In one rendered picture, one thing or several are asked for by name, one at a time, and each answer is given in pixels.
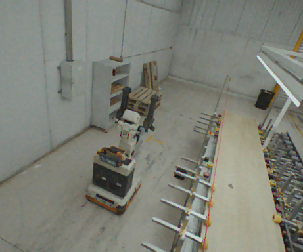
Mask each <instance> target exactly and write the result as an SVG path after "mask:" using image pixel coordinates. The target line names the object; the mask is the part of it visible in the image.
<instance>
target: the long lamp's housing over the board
mask: <svg viewBox="0 0 303 252"><path fill-rule="evenodd" d="M257 57H260V59H261V60H262V61H263V62H264V64H265V65H266V66H267V67H268V68H269V69H270V70H271V72H273V74H274V75H275V76H276V77H277V79H278V80H280V82H281V83H282V84H283V86H285V87H286V89H287V90H288V91H289V92H290V93H291V95H293V97H294V98H295V99H297V101H298V102H299V103H300V105H299V106H298V107H297V109H300V110H303V83H301V82H300V80H301V77H299V76H297V75H296V74H295V73H293V72H292V71H290V70H289V69H288V68H286V67H285V66H284V65H282V64H280V63H279V64H278V63H275V62H276V59H274V58H272V57H271V56H270V55H269V54H265V53H264V52H259V53H258V56H257Z"/></svg>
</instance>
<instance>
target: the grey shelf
mask: <svg viewBox="0 0 303 252"><path fill-rule="evenodd" d="M129 63H130V64H129ZM130 65H131V62H130V61H128V60H124V59H123V62H117V61H114V60H111V59H104V60H99V61H93V88H92V103H91V127H93V126H92V125H94V126H98V127H100V128H103V129H106V133H107V132H108V128H109V127H110V126H111V125H113V117H116V116H117V112H118V110H119V109H120V105H121V102H122V93H123V92H122V90H121V91H118V92H117V93H113V94H110V92H111V85H112V83H113V82H115V83H119V84H121V83H122V84H123V86H128V87H129V83H128V82H129V76H130V71H131V66H130ZM115 67H116V69H119V72H117V73H115V76H112V69H113V68H115ZM127 84H128V85H127ZM108 86H109V88H108ZM109 90H110V91H109ZM113 96H114V97H115V99H118V98H119V99H120V101H119V102H117V103H115V105H112V106H111V107H110V98H112V97H113ZM107 106H108V107H107Z"/></svg>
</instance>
